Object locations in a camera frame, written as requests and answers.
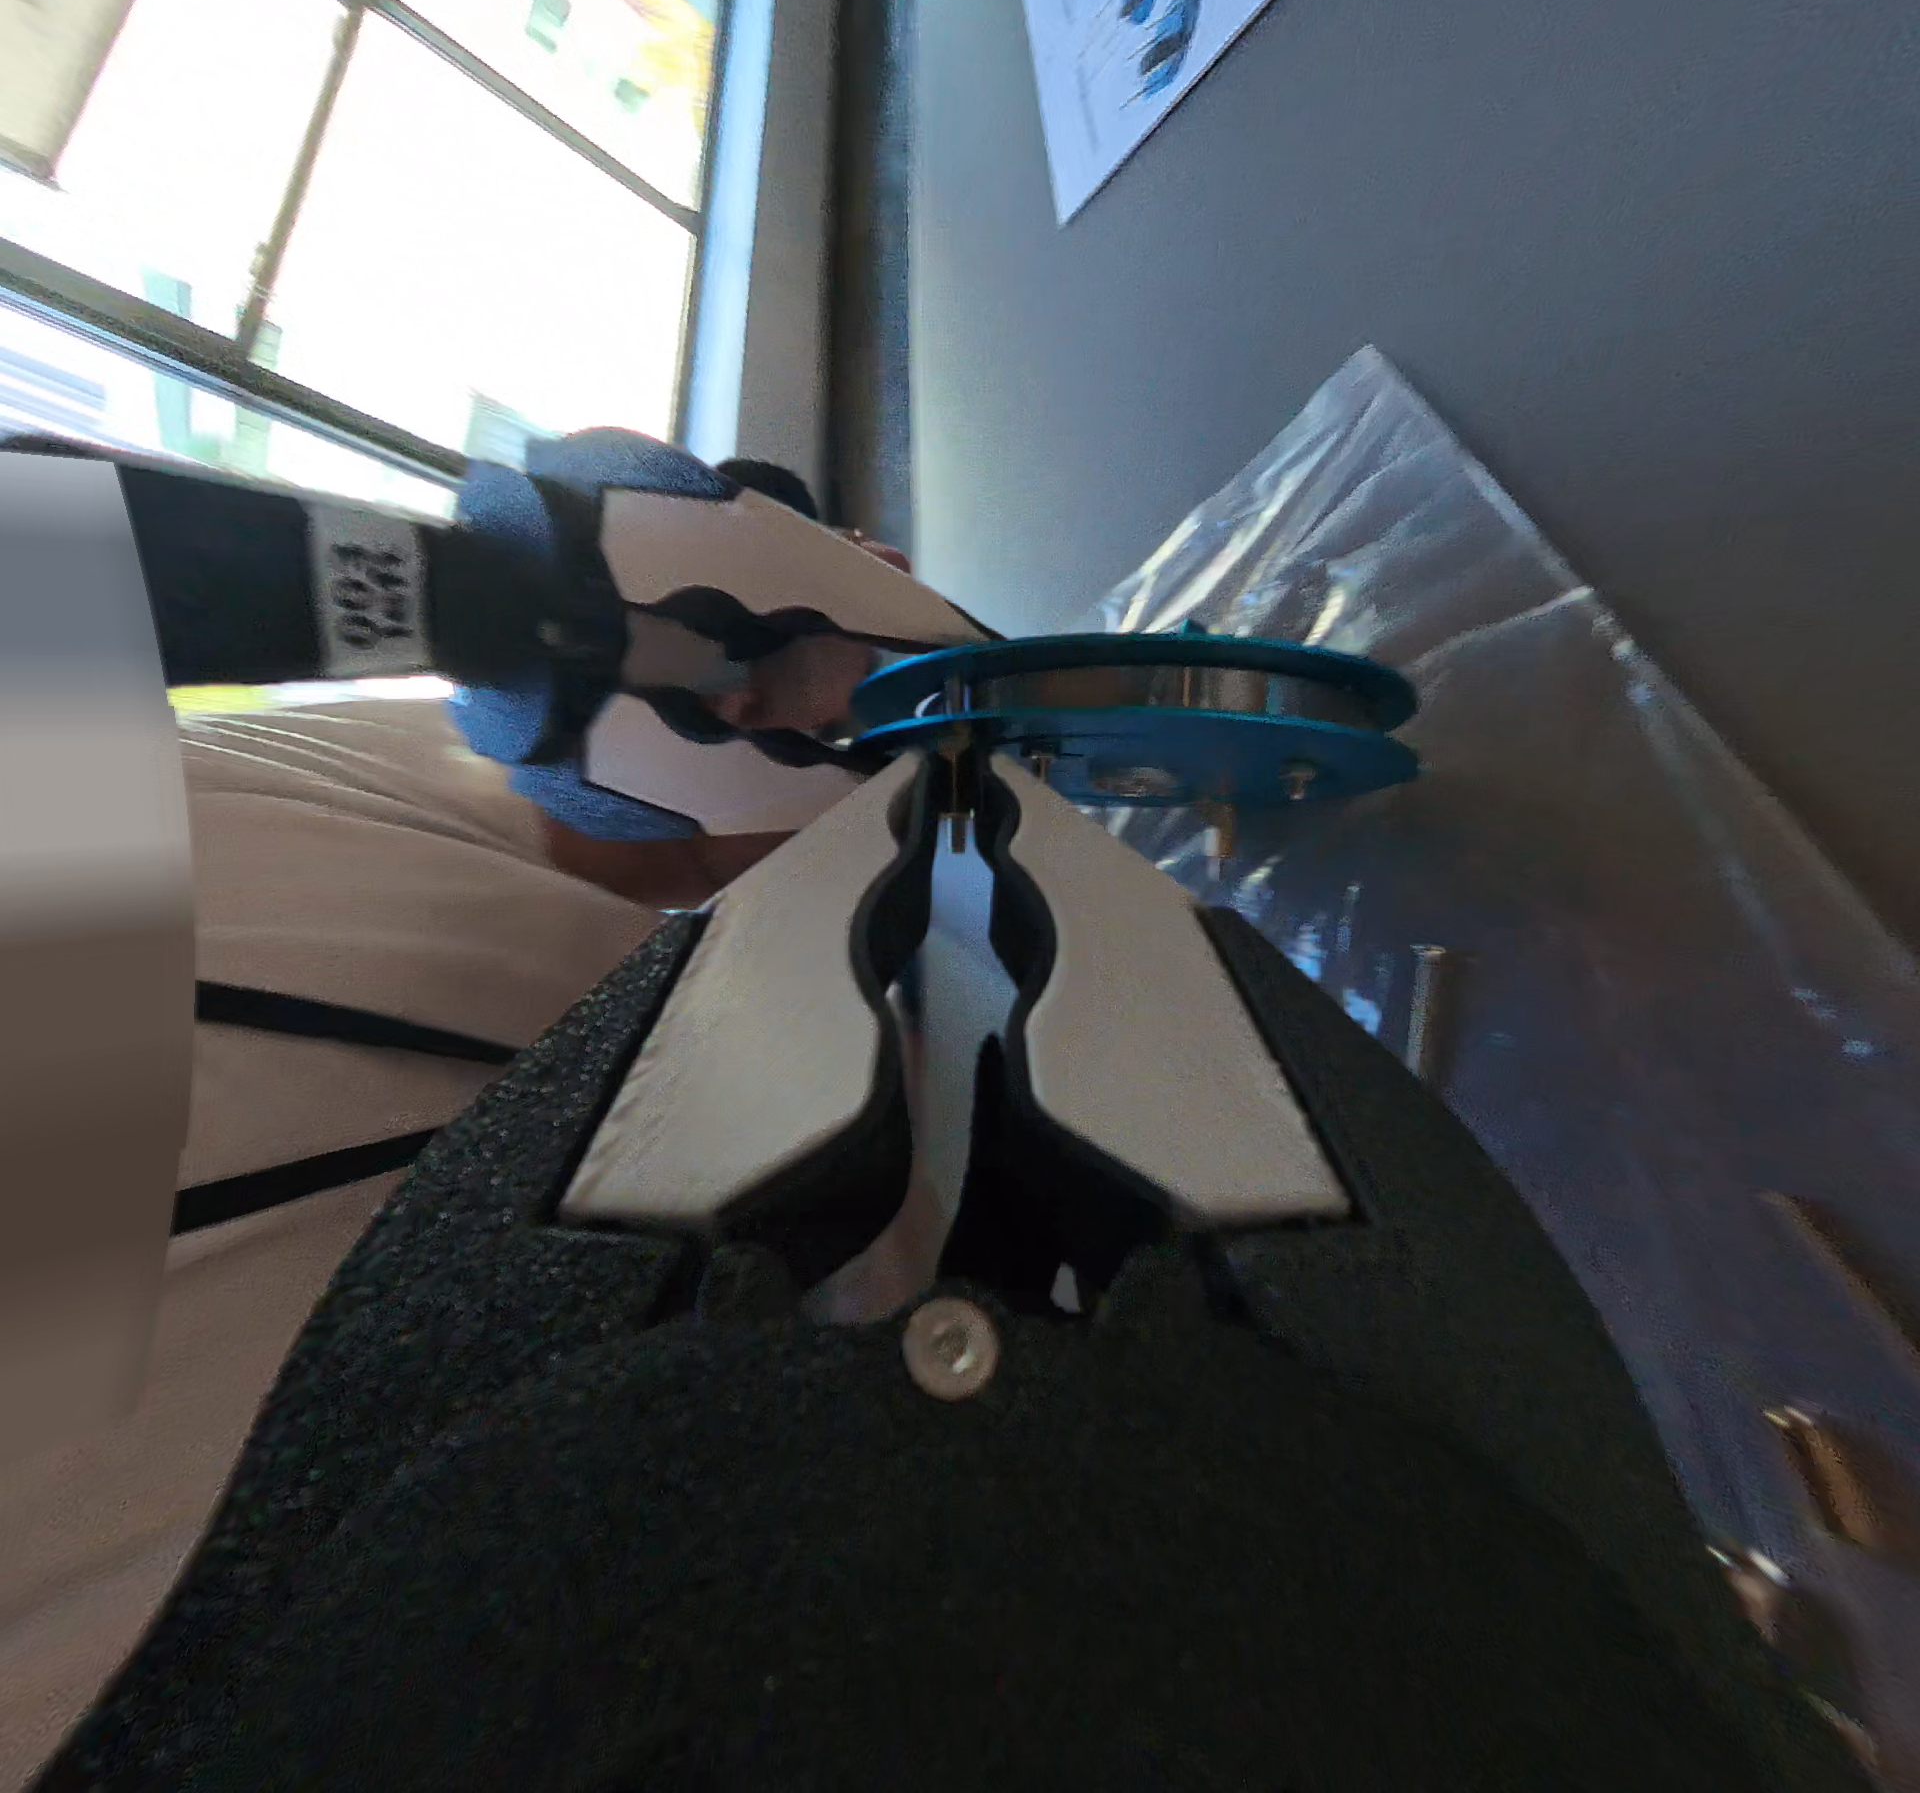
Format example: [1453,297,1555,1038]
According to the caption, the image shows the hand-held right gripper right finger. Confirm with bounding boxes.
[982,752,1351,1242]

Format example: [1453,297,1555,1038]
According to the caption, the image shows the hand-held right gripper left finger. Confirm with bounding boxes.
[559,752,927,1247]

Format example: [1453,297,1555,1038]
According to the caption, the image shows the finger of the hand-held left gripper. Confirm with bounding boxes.
[597,481,1004,655]
[583,683,900,840]

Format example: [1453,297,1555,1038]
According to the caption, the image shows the blue metal turntable base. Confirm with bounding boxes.
[848,631,1425,813]

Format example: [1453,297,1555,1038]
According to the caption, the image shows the person's left forearm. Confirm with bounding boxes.
[541,817,766,914]

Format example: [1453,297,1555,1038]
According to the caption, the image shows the grey desk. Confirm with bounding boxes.
[900,0,1920,1793]

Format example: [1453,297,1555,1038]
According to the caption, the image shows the person's left hand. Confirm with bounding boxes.
[719,623,886,745]

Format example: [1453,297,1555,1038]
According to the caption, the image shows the person's torso in pale shirt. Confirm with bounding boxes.
[0,689,709,1781]

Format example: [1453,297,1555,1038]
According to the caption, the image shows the large window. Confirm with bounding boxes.
[0,0,797,504]

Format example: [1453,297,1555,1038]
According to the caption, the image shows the clear plastic bag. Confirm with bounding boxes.
[1052,347,1920,1766]

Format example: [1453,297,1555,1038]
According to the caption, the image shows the printed instruction sheet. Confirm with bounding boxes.
[998,0,1398,228]

